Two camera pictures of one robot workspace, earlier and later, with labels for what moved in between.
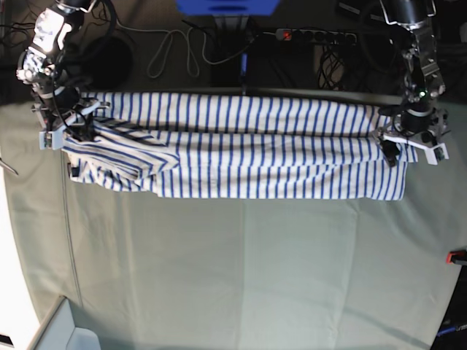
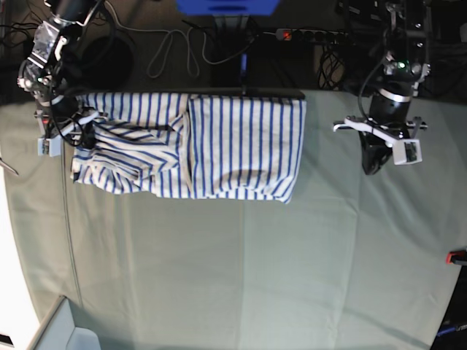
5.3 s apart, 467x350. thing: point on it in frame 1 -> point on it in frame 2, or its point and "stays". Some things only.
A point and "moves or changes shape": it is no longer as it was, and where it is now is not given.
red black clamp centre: x=244 y=64 stays
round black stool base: x=108 y=63 stays
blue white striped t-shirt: x=222 y=146 moves or changes shape
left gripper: x=416 y=124 -> x=388 y=109
